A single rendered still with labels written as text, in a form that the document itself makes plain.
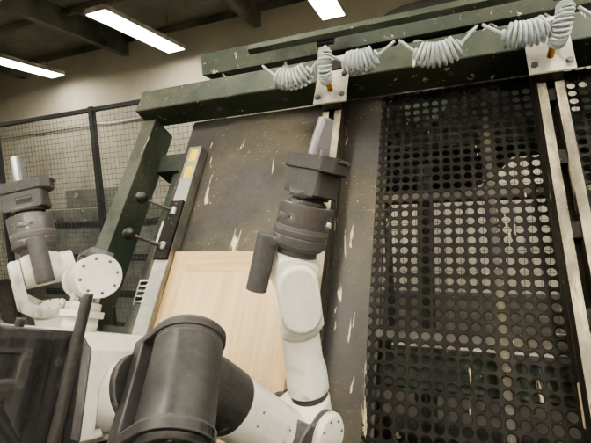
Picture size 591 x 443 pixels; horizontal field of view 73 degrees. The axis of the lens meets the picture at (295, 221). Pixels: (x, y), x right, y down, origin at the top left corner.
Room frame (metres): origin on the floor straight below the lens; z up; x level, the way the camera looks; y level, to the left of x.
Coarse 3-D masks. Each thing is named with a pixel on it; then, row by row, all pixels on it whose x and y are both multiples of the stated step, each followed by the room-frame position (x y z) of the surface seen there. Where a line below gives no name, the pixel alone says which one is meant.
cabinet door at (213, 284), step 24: (192, 264) 1.17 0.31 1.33; (216, 264) 1.14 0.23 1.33; (240, 264) 1.11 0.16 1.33; (168, 288) 1.15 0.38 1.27; (192, 288) 1.13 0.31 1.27; (216, 288) 1.10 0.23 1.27; (240, 288) 1.07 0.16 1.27; (168, 312) 1.11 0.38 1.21; (192, 312) 1.09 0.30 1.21; (216, 312) 1.06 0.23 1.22; (240, 312) 1.03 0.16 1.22; (264, 312) 1.01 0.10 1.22; (240, 336) 1.00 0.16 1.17; (264, 336) 0.98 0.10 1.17; (240, 360) 0.96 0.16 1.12; (264, 360) 0.94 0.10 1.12; (264, 384) 0.91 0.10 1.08
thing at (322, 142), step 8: (320, 120) 0.64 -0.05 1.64; (328, 120) 0.63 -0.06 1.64; (320, 128) 0.63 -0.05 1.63; (328, 128) 0.64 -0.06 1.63; (320, 136) 0.63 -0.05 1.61; (328, 136) 0.64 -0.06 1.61; (320, 144) 0.63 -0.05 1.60; (328, 144) 0.64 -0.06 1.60; (312, 152) 0.63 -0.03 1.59; (320, 152) 0.63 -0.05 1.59; (328, 152) 0.63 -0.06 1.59
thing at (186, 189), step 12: (204, 156) 1.40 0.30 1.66; (180, 180) 1.34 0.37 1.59; (192, 180) 1.32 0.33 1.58; (180, 192) 1.31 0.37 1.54; (192, 192) 1.32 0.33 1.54; (192, 204) 1.31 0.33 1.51; (180, 216) 1.25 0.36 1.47; (180, 228) 1.25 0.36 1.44; (180, 240) 1.24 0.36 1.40; (156, 264) 1.19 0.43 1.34; (168, 264) 1.18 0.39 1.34; (156, 276) 1.16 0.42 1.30; (156, 288) 1.14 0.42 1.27; (144, 300) 1.13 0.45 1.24; (156, 300) 1.12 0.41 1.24; (144, 312) 1.11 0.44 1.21; (156, 312) 1.12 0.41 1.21; (144, 324) 1.09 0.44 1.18
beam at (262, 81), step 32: (480, 32) 1.14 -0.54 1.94; (576, 32) 1.04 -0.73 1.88; (384, 64) 1.21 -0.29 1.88; (448, 64) 1.14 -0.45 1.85; (480, 64) 1.13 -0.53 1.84; (512, 64) 1.11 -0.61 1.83; (160, 96) 1.52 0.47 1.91; (192, 96) 1.45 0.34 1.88; (224, 96) 1.39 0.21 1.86; (256, 96) 1.36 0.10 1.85; (288, 96) 1.34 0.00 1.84; (352, 96) 1.30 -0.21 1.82
